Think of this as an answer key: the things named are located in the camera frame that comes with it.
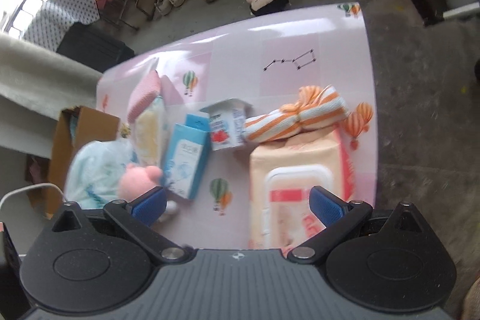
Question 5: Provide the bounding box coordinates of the pink plush doll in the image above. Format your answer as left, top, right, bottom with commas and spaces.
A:
118, 164, 179, 224

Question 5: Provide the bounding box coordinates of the black red plush toy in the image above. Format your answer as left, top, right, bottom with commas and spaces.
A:
245, 0, 290, 18

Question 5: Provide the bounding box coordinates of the white cable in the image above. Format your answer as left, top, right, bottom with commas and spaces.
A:
0, 183, 68, 208

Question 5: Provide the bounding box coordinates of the dark cabinet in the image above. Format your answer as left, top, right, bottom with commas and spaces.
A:
56, 22, 136, 73

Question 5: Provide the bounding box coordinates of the small white carton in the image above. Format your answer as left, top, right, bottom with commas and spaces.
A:
200, 98, 254, 152

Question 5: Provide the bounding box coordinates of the white plastic bag teal print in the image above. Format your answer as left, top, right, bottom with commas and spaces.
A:
64, 140, 136, 210

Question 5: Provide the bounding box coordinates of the blue bandage box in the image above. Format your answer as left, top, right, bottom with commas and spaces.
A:
162, 112, 212, 201

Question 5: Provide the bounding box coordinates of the pink sponge cloth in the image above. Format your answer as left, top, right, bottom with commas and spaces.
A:
127, 70, 163, 124

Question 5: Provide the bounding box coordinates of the star print cloth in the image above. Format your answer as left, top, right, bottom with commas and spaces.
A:
22, 0, 100, 43

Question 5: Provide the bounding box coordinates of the pink wet wipes pack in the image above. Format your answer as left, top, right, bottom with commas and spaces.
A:
247, 127, 358, 250

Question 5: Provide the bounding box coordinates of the yellow cloth in clear wrapper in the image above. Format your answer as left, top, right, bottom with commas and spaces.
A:
134, 97, 168, 169

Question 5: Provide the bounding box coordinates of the orange white striped cloth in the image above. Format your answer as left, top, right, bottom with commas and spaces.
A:
244, 84, 352, 145

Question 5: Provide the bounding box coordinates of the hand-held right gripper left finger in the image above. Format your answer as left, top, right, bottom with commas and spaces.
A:
48, 187, 191, 266

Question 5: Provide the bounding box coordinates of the white fabric sheet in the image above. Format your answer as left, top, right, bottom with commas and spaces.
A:
0, 33, 104, 160

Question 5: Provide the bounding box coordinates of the brown cardboard box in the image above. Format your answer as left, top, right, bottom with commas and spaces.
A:
47, 106, 121, 220

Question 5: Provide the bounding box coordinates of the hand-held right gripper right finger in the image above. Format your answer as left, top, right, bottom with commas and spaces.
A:
287, 186, 431, 266

